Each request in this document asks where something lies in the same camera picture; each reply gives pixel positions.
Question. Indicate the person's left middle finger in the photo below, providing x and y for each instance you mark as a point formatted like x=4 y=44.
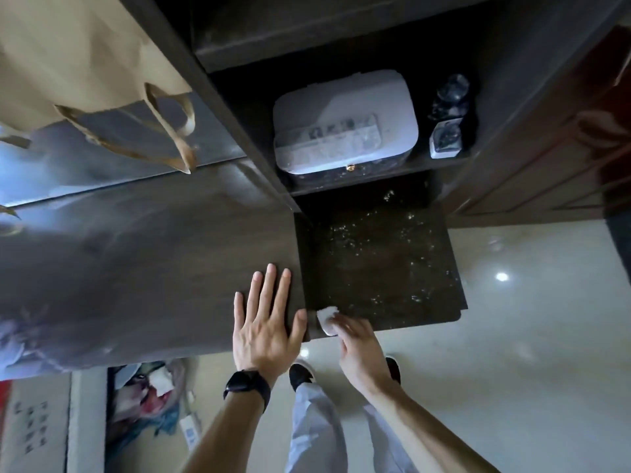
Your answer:
x=268 y=290

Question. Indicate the person's left little finger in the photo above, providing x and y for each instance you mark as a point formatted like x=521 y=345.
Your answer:
x=239 y=310

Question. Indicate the white wipe cloth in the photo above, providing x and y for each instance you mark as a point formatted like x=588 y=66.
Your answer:
x=325 y=317

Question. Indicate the dark wooden cabinet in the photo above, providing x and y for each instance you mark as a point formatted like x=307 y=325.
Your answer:
x=148 y=251

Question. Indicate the black wristwatch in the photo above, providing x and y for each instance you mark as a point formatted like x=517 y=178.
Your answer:
x=246 y=384

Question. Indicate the brown paper bag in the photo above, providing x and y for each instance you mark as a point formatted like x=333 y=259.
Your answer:
x=74 y=59

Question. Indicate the reddish brown wooden door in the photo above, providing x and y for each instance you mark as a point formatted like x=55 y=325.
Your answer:
x=567 y=142

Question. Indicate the person's left hand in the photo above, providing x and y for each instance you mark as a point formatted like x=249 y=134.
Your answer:
x=261 y=342

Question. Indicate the white lidded appliance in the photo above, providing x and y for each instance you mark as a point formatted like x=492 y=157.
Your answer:
x=340 y=120

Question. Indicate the clear plastic bottle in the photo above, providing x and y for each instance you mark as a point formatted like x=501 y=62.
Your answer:
x=451 y=96

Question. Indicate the person's left forearm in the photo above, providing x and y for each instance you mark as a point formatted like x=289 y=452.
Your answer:
x=224 y=433

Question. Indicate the dark pull-out shelf board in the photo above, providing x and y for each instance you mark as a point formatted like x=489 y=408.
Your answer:
x=384 y=270

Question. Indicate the black shoe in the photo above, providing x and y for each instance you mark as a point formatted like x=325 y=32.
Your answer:
x=299 y=375
x=393 y=369

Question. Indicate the light grey trousers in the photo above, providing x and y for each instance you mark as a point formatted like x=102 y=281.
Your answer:
x=315 y=431

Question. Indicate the person's right forearm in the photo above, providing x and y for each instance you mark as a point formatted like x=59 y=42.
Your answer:
x=424 y=433

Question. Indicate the person's right hand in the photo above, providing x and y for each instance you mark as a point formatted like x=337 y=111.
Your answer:
x=362 y=357

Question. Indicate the person's left thumb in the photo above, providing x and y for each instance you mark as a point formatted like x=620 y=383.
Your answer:
x=299 y=326

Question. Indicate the small white printed packet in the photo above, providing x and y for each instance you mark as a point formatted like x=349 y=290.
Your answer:
x=190 y=432

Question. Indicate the bin of mixed rubbish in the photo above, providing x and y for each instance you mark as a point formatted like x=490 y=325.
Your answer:
x=143 y=403

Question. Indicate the white printed cardboard box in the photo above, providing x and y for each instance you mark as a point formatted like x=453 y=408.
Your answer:
x=34 y=428

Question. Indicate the clear glass jar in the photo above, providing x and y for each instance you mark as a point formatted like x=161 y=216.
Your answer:
x=446 y=138

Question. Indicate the person's right fingers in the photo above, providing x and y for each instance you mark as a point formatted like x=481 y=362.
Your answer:
x=347 y=326

